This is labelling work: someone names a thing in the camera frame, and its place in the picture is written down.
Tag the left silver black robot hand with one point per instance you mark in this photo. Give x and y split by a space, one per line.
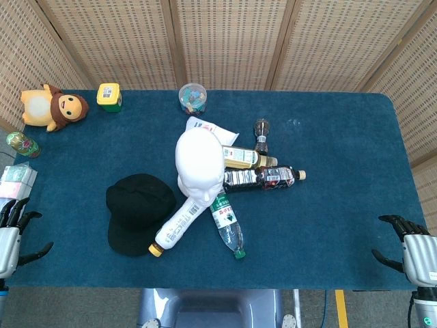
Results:
8 239

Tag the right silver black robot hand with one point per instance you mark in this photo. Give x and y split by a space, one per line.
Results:
421 256

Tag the black cap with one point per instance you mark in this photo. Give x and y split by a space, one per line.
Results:
136 208

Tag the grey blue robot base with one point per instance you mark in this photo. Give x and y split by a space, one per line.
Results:
211 307

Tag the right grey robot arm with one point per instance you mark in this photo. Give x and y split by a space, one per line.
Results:
426 307

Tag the white label bottle yellow cap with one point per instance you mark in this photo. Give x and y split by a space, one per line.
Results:
177 225

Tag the dark cola bottle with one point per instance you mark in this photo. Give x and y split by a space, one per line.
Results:
259 179

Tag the clear water bottle green cap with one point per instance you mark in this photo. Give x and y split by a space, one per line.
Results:
227 225

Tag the white mannequin head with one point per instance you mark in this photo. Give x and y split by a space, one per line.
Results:
199 160

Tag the wrapped tissue pack bundle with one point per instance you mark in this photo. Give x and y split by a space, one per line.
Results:
15 181

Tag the green patterned can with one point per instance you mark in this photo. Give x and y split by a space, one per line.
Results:
22 143

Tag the blue table mat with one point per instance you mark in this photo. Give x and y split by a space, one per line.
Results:
324 222

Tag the orange brown monkey plush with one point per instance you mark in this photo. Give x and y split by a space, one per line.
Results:
51 109

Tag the yellow green lidded box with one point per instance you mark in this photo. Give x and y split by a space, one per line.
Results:
108 97

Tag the small dark pepper grinder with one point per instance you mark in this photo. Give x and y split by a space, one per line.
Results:
262 136

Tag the yellow tea bottle green label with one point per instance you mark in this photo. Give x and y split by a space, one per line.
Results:
242 157

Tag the clear jar of colourful pieces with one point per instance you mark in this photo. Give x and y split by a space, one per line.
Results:
193 99

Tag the white snack bag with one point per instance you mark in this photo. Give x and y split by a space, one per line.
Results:
222 133

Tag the woven bamboo folding screen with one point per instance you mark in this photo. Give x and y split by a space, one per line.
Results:
232 41

